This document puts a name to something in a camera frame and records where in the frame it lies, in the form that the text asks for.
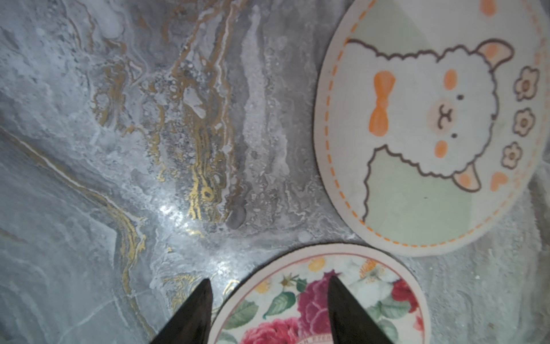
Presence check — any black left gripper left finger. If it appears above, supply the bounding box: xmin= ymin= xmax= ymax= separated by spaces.
xmin=150 ymin=279 xmax=213 ymax=344

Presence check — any floral rose round coaster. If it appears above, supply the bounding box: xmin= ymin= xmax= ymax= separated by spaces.
xmin=209 ymin=244 xmax=431 ymax=343

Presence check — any white bear green coaster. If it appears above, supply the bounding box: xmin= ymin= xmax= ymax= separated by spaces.
xmin=314 ymin=1 xmax=549 ymax=257

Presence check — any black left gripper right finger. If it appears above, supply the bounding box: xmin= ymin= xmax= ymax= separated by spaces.
xmin=327 ymin=276 xmax=392 ymax=344

